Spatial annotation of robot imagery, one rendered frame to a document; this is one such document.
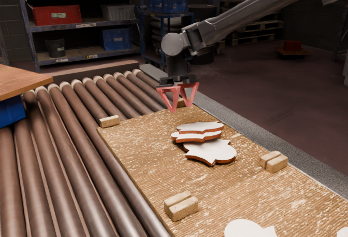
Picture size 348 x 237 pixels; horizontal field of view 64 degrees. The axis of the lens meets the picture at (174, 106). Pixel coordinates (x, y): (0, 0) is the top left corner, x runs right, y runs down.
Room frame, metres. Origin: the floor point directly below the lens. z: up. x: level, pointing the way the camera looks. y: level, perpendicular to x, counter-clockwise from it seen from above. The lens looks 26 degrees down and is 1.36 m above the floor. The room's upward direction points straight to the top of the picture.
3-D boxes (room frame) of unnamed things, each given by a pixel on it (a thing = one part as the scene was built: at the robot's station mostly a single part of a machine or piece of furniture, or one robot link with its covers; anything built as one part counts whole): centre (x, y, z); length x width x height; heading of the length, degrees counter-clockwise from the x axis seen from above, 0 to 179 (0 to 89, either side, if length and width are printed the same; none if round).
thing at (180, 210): (0.40, -0.02, 0.95); 0.06 x 0.02 x 0.03; 122
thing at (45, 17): (4.53, 1.83, 0.78); 0.66 x 0.45 x 0.28; 119
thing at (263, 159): (0.56, -0.24, 0.95); 0.06 x 0.02 x 0.03; 122
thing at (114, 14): (4.98, 0.96, 0.76); 0.50 x 0.36 x 0.24; 125
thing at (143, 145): (0.66, -0.02, 0.93); 0.41 x 0.35 x 0.02; 32
